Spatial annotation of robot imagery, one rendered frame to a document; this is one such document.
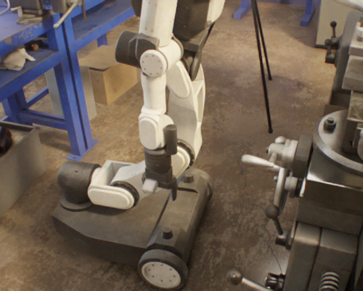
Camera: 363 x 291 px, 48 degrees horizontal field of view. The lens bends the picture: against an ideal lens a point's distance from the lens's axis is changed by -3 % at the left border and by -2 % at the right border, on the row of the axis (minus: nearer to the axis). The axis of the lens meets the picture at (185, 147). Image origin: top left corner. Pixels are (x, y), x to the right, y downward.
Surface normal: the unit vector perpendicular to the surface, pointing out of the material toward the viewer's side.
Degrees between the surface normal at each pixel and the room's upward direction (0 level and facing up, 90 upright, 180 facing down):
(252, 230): 0
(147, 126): 88
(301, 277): 90
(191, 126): 90
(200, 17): 105
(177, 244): 45
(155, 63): 88
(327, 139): 0
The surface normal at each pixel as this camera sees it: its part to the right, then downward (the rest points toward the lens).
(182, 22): -0.41, 0.66
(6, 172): 0.94, 0.17
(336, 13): -0.29, 0.56
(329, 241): -0.03, -0.82
